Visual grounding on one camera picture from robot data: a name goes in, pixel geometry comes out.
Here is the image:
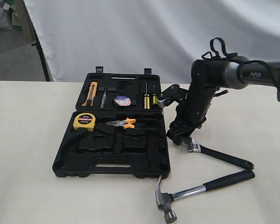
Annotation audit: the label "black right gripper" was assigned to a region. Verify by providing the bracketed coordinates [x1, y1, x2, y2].
[167, 86, 217, 145]

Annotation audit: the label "steel claw hammer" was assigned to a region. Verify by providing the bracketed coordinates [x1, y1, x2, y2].
[155, 170, 255, 224]

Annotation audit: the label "PVC insulating tape roll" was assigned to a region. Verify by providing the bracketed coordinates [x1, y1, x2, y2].
[113, 96, 132, 108]

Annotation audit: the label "adjustable wrench black handle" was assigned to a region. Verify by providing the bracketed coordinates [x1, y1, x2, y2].
[180, 137, 255, 170]

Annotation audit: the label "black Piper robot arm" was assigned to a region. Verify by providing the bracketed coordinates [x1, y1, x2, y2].
[167, 56, 280, 145]

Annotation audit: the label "black plastic tool case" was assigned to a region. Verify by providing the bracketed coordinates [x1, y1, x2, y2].
[52, 66, 170, 178]

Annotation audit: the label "yellow black screwdriver small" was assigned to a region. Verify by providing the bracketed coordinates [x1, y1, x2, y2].
[153, 82, 157, 105]

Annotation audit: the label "clear tester screwdriver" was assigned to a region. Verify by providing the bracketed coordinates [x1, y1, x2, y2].
[100, 84, 108, 108]

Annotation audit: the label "yellow tape measure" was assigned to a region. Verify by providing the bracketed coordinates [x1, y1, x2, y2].
[73, 113, 96, 132]

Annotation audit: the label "yellow utility knife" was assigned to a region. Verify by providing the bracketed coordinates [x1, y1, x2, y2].
[82, 82, 98, 107]

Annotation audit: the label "white backdrop cloth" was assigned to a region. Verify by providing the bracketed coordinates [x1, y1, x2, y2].
[25, 0, 280, 84]

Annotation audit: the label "black backdrop stand pole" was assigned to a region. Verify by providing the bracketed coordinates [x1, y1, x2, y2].
[26, 9, 51, 82]

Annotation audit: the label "brown wooden cabinet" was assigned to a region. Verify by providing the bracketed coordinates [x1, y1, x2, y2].
[15, 0, 35, 43]

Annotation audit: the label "green white bag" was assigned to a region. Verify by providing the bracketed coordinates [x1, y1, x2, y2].
[10, 4, 22, 30]

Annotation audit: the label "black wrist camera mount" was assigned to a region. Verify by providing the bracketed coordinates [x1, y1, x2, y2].
[157, 84, 188, 108]

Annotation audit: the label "orange handled pliers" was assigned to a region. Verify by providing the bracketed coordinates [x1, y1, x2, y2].
[105, 118, 136, 129]

